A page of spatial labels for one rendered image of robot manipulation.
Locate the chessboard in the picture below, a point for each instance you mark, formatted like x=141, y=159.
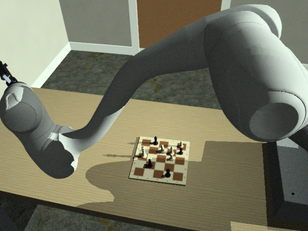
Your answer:
x=161, y=162

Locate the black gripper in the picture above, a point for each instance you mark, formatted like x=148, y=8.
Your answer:
x=6, y=75

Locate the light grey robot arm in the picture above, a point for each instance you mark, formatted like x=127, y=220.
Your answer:
x=261, y=86

